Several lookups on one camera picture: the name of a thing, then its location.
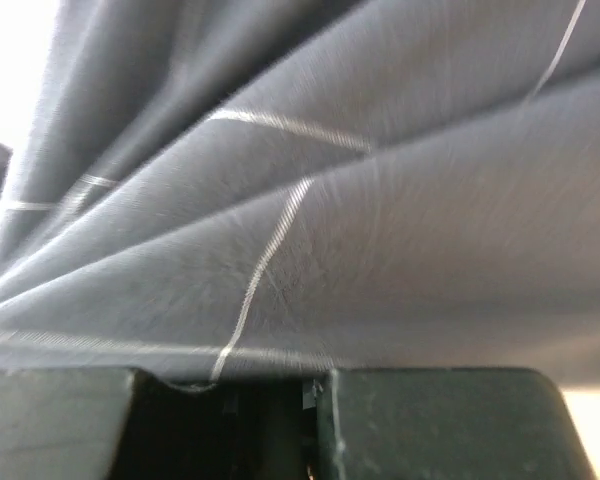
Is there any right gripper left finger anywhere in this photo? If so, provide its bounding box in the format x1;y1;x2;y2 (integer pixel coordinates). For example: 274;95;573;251
0;368;220;479

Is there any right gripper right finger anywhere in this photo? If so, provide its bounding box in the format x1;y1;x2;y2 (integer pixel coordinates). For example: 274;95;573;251
316;368;595;480

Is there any dark grey checked pillowcase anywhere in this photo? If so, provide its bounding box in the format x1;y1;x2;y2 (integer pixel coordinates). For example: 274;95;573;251
0;1;600;385

